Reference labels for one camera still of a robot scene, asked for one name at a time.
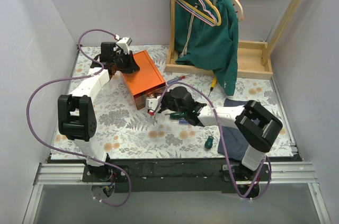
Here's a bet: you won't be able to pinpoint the green shorts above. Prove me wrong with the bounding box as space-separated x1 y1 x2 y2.
174 0 239 96

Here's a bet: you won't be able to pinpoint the green handled screwdriver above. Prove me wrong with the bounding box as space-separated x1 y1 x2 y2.
165 112 184 120

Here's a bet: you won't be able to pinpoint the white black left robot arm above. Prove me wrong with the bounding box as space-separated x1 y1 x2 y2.
58 37 140 182

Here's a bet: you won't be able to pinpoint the stubby green screwdriver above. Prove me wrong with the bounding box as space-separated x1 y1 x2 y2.
204 136 214 150

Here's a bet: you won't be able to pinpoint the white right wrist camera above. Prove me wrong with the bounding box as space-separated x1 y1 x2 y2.
145 96 161 115

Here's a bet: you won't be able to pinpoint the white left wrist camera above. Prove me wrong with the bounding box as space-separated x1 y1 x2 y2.
116 37 132 55

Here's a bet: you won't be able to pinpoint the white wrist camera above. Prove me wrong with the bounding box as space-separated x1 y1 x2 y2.
116 37 132 55
145 96 161 115

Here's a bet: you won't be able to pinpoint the floral patterned table mat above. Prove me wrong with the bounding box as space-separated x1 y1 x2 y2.
50 44 299 160

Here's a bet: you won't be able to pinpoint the blue grey folded cloth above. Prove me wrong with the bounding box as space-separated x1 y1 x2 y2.
217 98 248 161

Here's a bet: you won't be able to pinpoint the yellow handled screwdriver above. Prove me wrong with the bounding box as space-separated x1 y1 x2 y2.
208 77 217 97

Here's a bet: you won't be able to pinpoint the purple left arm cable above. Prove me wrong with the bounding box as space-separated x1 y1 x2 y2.
26 29 133 208

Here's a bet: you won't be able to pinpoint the clear plastic drawer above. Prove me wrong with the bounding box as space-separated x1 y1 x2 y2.
133 85 166 110

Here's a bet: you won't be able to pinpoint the wooden clothes rack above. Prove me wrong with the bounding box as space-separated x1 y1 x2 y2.
165 0 302 79

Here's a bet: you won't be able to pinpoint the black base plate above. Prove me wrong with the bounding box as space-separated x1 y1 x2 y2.
50 158 292 197

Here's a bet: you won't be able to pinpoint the blue red handled screwdriver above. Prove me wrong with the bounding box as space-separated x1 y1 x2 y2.
179 119 189 125

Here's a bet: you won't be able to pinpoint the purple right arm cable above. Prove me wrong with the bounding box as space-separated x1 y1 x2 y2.
155 83 272 200

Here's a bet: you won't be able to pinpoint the yellow clothes hanger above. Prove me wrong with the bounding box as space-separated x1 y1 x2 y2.
179 0 222 27

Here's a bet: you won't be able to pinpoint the aluminium frame rail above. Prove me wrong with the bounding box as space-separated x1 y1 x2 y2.
23 162 331 223

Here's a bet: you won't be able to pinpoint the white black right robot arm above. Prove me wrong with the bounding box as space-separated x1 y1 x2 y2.
154 86 283 180

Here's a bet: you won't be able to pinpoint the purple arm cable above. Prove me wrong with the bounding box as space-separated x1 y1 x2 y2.
26 29 133 208
155 83 272 200

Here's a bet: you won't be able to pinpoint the orange drawer box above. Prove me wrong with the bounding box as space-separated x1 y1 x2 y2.
122 50 166 110

